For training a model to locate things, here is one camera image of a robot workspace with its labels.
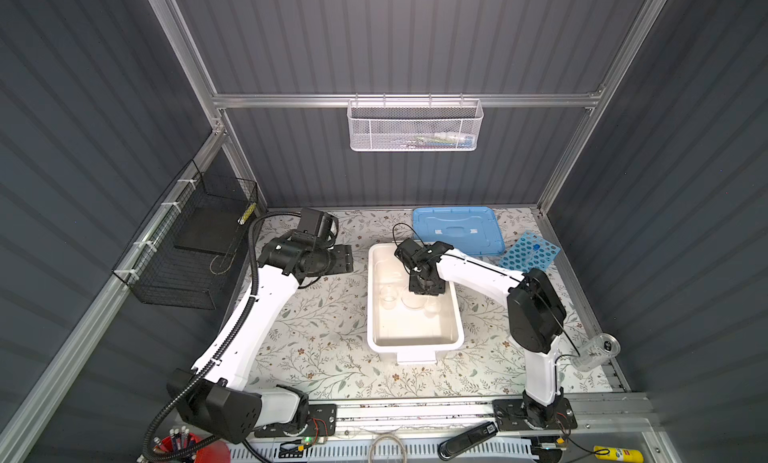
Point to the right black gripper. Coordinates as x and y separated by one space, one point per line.
436 290

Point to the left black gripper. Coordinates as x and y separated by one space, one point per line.
342 259

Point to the clear glass petri dish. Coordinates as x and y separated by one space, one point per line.
412 301

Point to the white plastic storage bin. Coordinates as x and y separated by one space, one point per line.
402 334

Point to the clear plastic measuring cup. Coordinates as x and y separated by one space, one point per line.
598 351

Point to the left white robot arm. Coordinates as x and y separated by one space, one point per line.
211 395

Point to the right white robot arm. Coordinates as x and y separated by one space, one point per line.
536 315

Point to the blue plastic bin lid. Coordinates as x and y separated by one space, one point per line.
473 230

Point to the yellow brush in basket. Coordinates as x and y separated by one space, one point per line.
247 213

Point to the blue test tube rack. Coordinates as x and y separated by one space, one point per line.
530 251

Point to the black handheld device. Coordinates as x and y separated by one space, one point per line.
467 440

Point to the yellow bottle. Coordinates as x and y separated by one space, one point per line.
617 454

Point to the black wire wall basket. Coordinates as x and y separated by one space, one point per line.
193 249

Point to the white wire wall basket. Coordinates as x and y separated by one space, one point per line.
414 125

